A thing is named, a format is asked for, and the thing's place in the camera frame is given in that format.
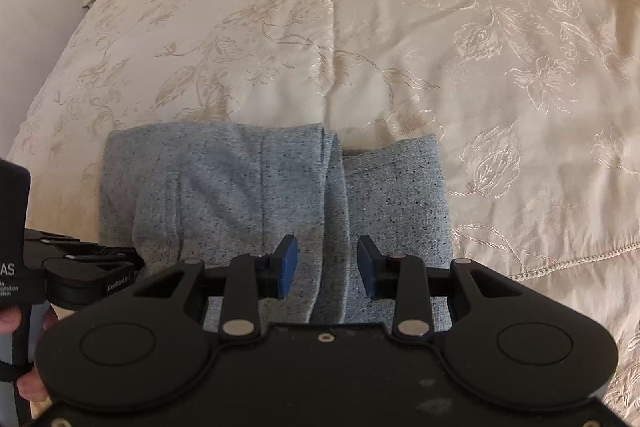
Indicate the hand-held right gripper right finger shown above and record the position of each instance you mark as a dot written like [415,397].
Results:
[367,268]

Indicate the cream embroidered bedspread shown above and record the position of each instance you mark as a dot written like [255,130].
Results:
[400,32]

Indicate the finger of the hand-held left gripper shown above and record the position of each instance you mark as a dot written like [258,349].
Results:
[85,248]

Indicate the person's left hand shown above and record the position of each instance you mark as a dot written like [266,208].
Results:
[30,386]

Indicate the grey speckled knit pants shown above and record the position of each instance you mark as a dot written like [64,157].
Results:
[210,197]

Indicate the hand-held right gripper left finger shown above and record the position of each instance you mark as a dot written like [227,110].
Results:
[287,268]

